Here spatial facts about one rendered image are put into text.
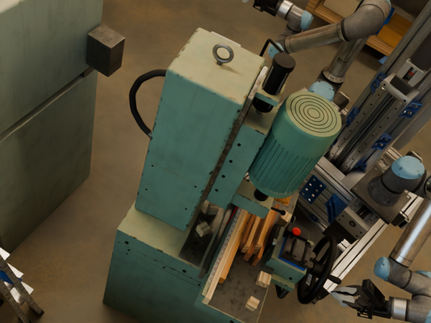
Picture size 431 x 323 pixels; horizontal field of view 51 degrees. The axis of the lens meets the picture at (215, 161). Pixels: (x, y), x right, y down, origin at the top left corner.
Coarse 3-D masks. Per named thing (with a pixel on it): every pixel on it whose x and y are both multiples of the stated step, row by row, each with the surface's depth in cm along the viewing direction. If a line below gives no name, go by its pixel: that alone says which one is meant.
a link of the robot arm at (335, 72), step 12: (372, 0) 179; (384, 0) 181; (384, 12) 178; (348, 48) 196; (360, 48) 196; (336, 60) 203; (348, 60) 200; (324, 72) 210; (336, 72) 206; (336, 84) 210
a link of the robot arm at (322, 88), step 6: (312, 84) 206; (318, 84) 206; (324, 84) 206; (312, 90) 203; (318, 90) 204; (324, 90) 204; (330, 90) 205; (324, 96) 203; (330, 96) 203; (330, 102) 205
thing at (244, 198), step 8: (248, 184) 159; (240, 192) 156; (248, 192) 157; (232, 200) 159; (240, 200) 157; (248, 200) 156; (256, 200) 156; (272, 200) 158; (248, 208) 159; (256, 208) 158; (264, 208) 156; (264, 216) 159
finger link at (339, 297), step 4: (332, 292) 166; (336, 292) 165; (336, 296) 164; (340, 296) 163; (344, 296) 163; (348, 296) 163; (352, 296) 162; (340, 300) 163; (344, 300) 162; (348, 300) 162; (352, 300) 161; (344, 304) 165
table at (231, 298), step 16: (288, 208) 179; (240, 256) 161; (208, 272) 155; (240, 272) 157; (256, 272) 159; (272, 272) 160; (224, 288) 152; (240, 288) 154; (256, 288) 155; (288, 288) 163; (208, 304) 148; (224, 304) 149; (240, 304) 150; (224, 320) 151; (240, 320) 147; (256, 320) 149
